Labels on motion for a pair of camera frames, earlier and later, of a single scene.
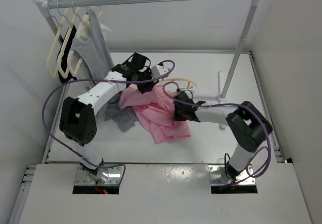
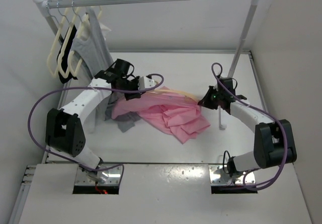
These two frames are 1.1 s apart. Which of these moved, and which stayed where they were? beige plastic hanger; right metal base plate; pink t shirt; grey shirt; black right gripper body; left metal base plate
Moved: beige plastic hanger; pink t shirt; black right gripper body
Stayed: grey shirt; left metal base plate; right metal base plate
